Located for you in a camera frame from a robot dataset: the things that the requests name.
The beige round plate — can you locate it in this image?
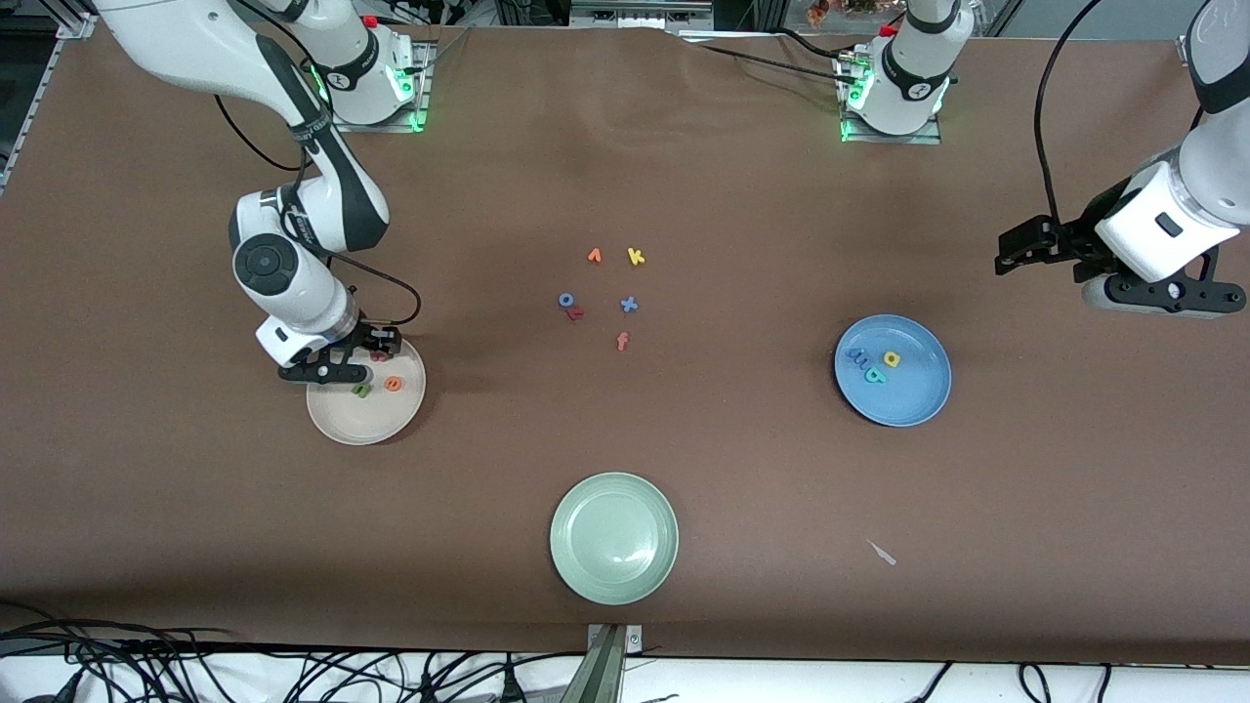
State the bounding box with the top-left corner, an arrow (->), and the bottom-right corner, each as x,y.
307,330 -> 428,447

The brown table cover sheet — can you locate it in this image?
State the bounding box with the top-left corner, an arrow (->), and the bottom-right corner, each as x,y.
0,18 -> 1250,667

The blue round plate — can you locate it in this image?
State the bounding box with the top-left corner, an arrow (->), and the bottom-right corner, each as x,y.
834,314 -> 953,429

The pale green round plate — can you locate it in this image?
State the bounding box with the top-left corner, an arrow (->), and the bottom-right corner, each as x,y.
549,473 -> 680,606

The orange background object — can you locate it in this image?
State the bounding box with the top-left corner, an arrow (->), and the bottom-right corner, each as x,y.
806,0 -> 880,25

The grey equipment box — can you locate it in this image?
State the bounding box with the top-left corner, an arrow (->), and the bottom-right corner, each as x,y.
571,0 -> 714,30

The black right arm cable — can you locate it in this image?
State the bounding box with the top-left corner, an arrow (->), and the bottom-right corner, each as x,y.
213,93 -> 423,328

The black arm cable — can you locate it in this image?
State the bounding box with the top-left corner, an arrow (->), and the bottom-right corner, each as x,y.
213,93 -> 423,328
1033,0 -> 1109,227

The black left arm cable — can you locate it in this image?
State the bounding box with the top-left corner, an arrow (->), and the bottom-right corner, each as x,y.
1033,0 -> 1109,227

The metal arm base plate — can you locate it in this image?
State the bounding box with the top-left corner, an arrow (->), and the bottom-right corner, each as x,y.
337,39 -> 433,133
836,49 -> 943,145

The black cable tangle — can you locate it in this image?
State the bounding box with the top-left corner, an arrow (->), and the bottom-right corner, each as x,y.
0,600 -> 587,703

